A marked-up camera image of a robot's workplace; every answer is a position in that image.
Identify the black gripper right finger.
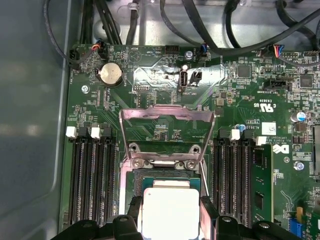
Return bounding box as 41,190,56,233
199,195,300,240

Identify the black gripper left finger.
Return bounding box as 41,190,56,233
56,194,145,240

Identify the silver CPU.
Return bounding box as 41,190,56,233
136,176,202,240

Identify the thin wire locking lever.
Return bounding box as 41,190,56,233
199,161,210,198

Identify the metal socket cover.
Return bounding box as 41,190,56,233
119,104,217,163

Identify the CPU socket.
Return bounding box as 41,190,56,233
119,142,211,221

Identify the RAM slot with white clips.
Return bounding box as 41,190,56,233
226,128,241,223
90,126,106,226
65,126,82,226

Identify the green RAM stick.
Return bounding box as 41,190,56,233
251,136,273,226

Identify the green motherboard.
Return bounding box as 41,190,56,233
58,43,320,240

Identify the silver blue capacitor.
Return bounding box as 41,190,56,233
290,111,307,124

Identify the silver internal USB port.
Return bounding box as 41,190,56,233
178,70,190,92

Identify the round coin battery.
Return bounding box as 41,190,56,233
99,61,124,88

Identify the black PC case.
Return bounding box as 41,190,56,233
0,0,320,240

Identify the black cable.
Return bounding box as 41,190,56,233
79,0,96,46
125,0,140,46
181,0,320,56
224,0,242,49

